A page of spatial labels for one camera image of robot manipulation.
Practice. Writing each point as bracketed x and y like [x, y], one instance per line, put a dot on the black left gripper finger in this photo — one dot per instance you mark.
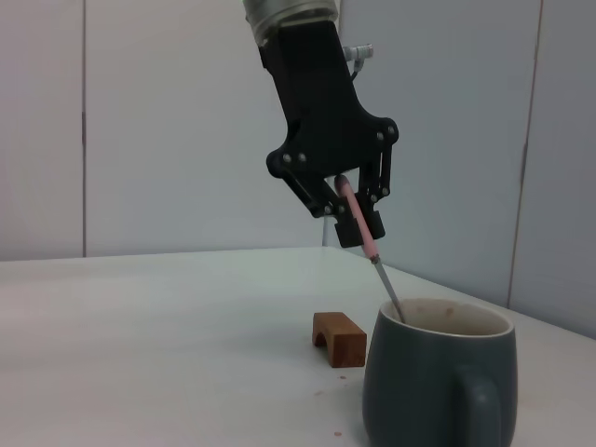
[375, 219]
[347, 233]

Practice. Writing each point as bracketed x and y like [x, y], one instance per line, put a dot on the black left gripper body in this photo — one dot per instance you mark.
[316, 112]

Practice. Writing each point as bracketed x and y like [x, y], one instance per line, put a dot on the dark grey ceramic cup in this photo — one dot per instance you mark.
[419, 386]

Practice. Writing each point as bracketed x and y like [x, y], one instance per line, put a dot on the arched wooden block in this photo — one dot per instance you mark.
[344, 344]

